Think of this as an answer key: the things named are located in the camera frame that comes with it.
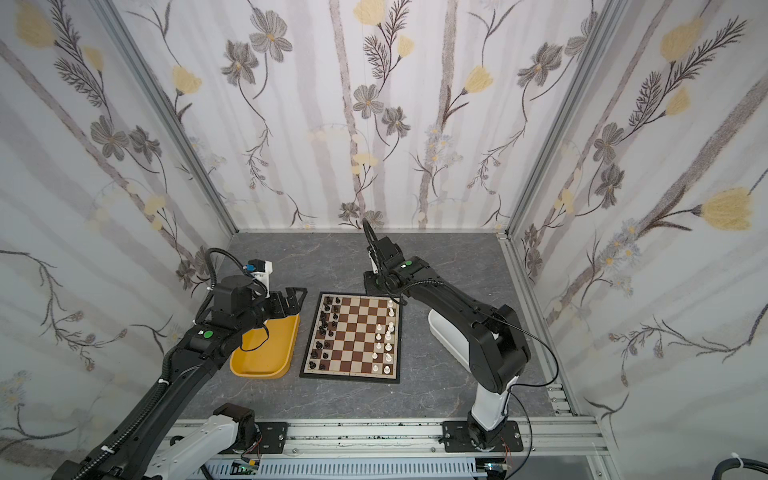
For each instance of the yellow plastic tray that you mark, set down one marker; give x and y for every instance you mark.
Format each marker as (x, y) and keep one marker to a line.
(266, 352)

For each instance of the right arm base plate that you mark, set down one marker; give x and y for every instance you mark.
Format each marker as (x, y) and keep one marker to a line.
(463, 436)

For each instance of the white plastic tray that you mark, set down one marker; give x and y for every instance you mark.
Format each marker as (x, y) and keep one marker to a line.
(450, 337)

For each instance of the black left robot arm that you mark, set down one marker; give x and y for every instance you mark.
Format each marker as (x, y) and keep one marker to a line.
(233, 306)

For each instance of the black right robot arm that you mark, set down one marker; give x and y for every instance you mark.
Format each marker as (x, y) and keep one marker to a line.
(491, 338)

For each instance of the brown folding chess board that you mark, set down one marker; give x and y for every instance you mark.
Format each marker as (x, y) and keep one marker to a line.
(354, 337)

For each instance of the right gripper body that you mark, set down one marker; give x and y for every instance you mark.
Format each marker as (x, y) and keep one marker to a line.
(381, 258)

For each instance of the aluminium mounting rail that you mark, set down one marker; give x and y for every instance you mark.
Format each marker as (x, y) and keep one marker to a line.
(419, 437)

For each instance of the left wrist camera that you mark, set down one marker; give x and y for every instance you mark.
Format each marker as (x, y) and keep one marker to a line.
(260, 270)

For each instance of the white slotted cable duct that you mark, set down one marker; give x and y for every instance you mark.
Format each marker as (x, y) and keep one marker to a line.
(348, 468)

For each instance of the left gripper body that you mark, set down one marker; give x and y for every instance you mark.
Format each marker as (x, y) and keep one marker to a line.
(285, 302)

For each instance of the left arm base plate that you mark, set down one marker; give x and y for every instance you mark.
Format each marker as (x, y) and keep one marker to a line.
(271, 437)

